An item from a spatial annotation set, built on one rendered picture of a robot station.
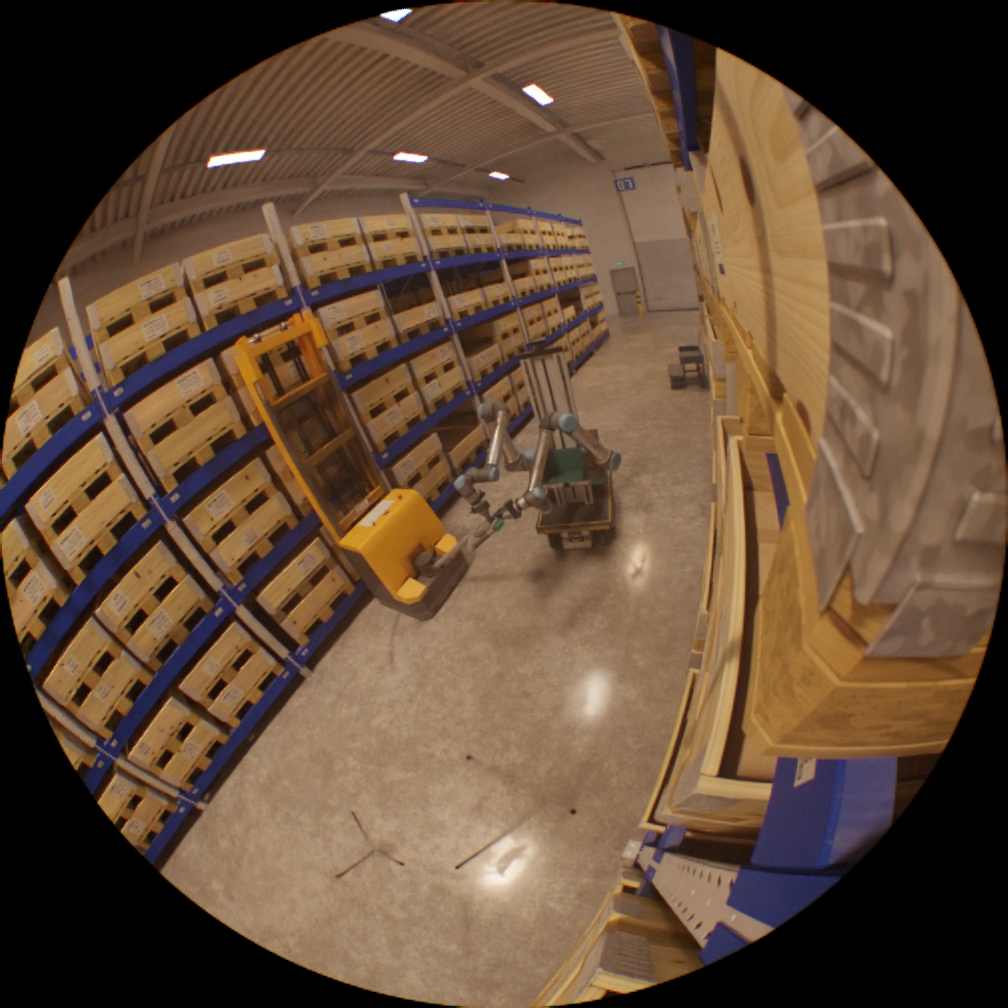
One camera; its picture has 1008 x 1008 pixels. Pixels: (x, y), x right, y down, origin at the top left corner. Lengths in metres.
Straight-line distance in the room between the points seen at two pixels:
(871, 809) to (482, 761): 2.38
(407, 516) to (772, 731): 3.09
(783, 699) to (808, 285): 0.17
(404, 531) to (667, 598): 2.25
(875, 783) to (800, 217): 0.28
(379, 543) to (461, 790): 1.98
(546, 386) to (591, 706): 2.36
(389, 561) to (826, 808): 3.00
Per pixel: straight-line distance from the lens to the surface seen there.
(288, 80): 8.10
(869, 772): 0.27
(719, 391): 2.12
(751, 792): 0.46
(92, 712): 3.48
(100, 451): 2.95
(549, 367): 2.81
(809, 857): 0.27
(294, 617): 3.40
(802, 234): 0.16
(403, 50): 7.71
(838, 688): 0.15
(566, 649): 2.70
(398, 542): 3.09
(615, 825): 2.30
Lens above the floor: 2.30
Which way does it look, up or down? 33 degrees down
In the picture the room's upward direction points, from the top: 19 degrees counter-clockwise
